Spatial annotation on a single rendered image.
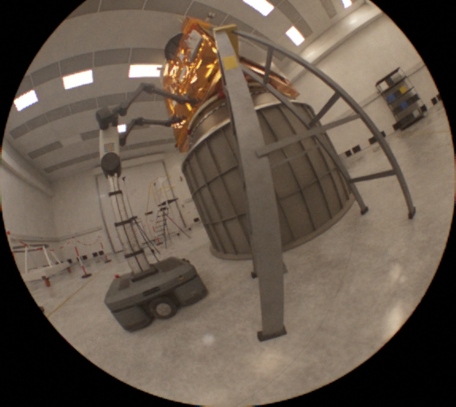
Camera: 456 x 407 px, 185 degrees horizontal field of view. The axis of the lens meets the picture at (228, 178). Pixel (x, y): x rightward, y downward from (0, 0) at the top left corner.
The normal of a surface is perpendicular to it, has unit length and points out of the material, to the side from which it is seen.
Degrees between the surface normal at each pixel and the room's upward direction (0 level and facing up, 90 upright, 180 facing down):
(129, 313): 90
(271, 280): 87
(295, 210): 90
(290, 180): 90
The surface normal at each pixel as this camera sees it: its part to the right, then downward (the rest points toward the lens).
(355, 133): -0.77, 0.22
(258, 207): -0.11, -0.18
